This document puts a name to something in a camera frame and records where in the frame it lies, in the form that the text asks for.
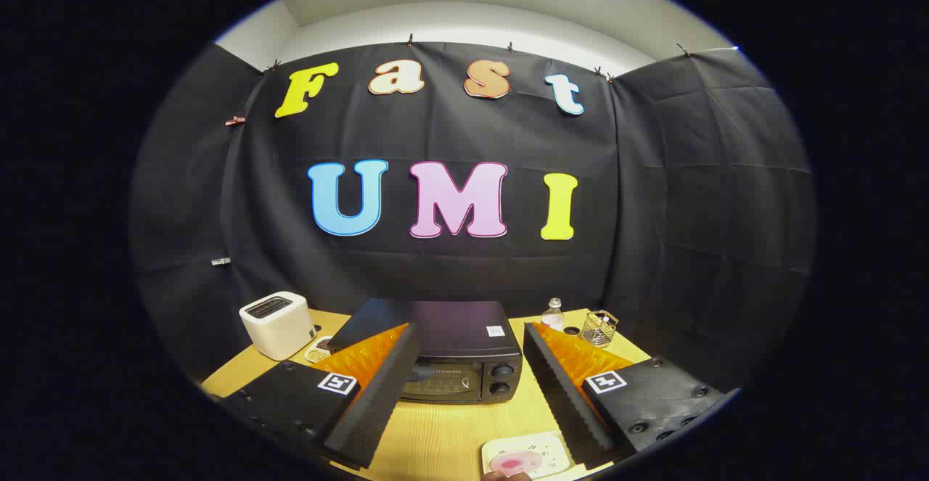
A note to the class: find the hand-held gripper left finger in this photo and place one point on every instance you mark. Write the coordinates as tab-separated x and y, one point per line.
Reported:
385	394

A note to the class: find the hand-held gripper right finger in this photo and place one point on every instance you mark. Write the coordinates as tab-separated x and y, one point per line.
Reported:
559	394

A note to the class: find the square white patterned plate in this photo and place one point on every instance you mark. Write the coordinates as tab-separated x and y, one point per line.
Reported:
555	448

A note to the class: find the pink round food slice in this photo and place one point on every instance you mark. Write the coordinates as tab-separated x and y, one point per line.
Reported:
517	461

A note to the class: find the black toaster oven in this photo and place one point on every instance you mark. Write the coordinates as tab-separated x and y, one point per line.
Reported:
464	336

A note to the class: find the white bread toaster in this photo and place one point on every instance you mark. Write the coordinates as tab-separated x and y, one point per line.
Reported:
276	329

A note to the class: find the small patterned dish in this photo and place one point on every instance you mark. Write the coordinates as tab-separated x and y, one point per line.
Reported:
319	350

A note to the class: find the clear plastic bottle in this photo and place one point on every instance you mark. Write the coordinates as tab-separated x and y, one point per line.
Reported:
552	315

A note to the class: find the black backdrop cloth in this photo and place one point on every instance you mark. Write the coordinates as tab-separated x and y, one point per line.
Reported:
653	212

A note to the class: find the red clip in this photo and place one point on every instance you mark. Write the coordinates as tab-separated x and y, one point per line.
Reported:
234	120

